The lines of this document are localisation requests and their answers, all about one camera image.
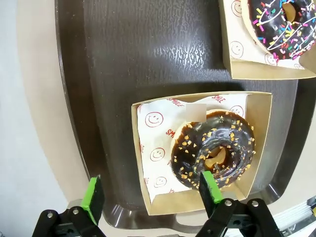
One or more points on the chocolate donut with nut bits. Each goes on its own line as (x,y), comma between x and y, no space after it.
(197,143)

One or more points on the chocolate donut with coloured sprinkles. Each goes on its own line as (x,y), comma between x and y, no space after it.
(271,24)

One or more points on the brown cardboard donut box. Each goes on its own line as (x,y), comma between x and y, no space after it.
(259,72)
(258,138)

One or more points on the white smiley print paper liner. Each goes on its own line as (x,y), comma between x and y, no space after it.
(154,138)
(235,49)

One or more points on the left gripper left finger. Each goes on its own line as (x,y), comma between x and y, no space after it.
(95,197)

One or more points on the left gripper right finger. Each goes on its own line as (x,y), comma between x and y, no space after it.
(209,192)

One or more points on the brown plastic tray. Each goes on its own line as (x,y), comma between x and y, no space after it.
(123,61)

